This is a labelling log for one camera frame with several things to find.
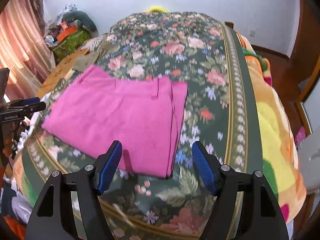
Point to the dark floral bedspread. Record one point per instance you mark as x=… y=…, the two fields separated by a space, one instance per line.
x=220 y=109

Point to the grey stuffed pillow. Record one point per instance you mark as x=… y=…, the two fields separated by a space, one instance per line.
x=81 y=20

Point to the magenta pink pants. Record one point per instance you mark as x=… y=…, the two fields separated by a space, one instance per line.
x=145 y=116

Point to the green patterned storage bag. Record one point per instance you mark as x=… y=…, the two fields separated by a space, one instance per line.
x=70 y=44

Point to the olive green folded pants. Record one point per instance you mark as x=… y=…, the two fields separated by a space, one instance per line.
x=84 y=61

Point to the yellow foam bed rail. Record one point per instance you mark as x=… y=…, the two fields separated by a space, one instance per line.
x=157 y=9

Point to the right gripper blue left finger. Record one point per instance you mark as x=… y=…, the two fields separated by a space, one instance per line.
x=92 y=181

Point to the orange yellow fleece blanket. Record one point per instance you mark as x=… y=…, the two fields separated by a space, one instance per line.
x=272 y=119

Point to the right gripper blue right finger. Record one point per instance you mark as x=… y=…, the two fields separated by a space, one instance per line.
x=222 y=182

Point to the wooden lap desk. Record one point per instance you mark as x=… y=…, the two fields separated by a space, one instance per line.
x=59 y=72

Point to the orange box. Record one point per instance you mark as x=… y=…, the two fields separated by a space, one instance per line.
x=66 y=30

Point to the pink striped curtain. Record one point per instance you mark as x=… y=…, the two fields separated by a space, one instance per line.
x=23 y=49

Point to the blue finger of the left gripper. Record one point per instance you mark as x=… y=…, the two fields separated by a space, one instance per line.
x=23 y=102
x=19 y=113

